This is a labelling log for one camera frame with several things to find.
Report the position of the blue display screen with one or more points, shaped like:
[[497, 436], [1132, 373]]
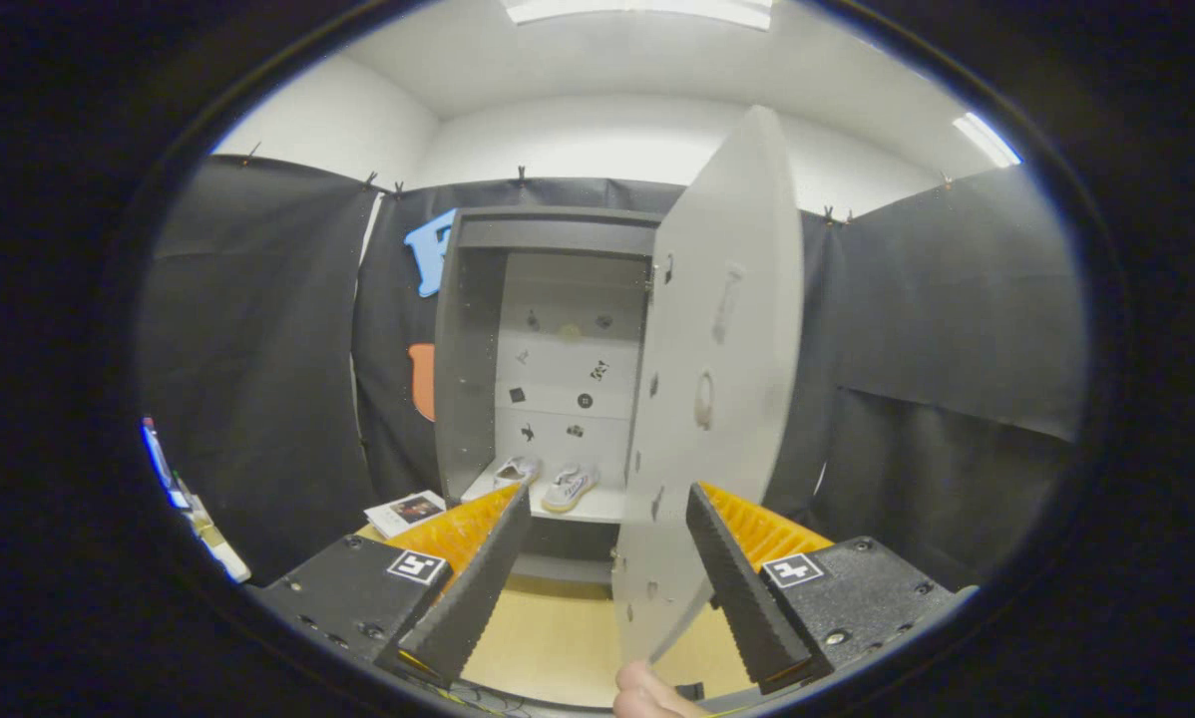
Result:
[[157, 459]]

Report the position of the white book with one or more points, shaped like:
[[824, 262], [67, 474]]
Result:
[[405, 514]]

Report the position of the white shoe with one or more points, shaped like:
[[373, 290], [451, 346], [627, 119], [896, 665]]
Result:
[[516, 472], [568, 489]]

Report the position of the black backdrop cloth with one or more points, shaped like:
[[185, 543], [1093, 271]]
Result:
[[258, 379]]

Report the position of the grey shoe cabinet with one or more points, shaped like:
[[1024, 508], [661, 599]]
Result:
[[468, 349]]

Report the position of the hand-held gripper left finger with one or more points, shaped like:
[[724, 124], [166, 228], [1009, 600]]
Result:
[[478, 588]]

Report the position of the long ceiling light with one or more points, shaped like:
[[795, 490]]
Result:
[[637, 10], [987, 140]]

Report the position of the white side table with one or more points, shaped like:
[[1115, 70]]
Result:
[[213, 543]]

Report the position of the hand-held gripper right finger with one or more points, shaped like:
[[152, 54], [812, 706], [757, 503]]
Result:
[[742, 588]]

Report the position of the row of black cloth clips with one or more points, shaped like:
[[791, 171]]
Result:
[[521, 176]]

